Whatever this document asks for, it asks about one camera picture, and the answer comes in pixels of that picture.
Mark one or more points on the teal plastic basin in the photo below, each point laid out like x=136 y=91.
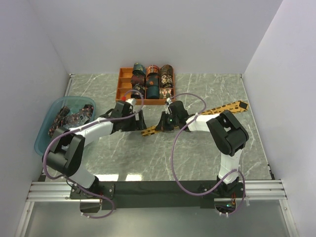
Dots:
x=74 y=103

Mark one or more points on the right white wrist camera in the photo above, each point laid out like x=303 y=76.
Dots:
x=168 y=102

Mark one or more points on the teal plain rolled tie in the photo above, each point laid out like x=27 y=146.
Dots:
x=152 y=92

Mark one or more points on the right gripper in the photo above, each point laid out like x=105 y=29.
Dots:
x=163 y=125

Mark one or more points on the black gold rolled tie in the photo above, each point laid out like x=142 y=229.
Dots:
x=138 y=92

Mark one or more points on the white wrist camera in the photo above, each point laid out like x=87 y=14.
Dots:
x=168 y=102
x=131 y=101

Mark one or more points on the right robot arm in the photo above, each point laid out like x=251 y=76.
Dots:
x=229 y=135

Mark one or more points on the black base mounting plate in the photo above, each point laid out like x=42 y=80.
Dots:
x=154 y=194

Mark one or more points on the black red dotted tie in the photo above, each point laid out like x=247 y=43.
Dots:
x=58 y=120

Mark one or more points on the brown floral rolled tie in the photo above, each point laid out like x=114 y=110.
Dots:
x=166 y=81

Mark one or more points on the red green paisley rolled tie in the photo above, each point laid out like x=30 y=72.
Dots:
x=165 y=93

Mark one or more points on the aluminium rail frame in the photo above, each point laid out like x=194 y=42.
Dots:
x=128 y=157

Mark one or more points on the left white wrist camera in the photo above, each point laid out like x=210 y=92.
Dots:
x=131 y=101

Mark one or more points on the brown patterned rolled tie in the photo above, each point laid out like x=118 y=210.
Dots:
x=166 y=70

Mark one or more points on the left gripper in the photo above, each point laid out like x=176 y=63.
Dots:
x=138 y=125

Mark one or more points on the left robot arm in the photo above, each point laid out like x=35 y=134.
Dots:
x=64 y=152

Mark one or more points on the dark floral tie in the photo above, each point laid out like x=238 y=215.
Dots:
x=82 y=117

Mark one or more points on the maroon rolled tie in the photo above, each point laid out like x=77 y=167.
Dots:
x=137 y=79

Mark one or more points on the red patterned rolled tie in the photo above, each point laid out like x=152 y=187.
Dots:
x=152 y=70

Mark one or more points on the dark green rolled tie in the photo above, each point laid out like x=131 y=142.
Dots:
x=139 y=69

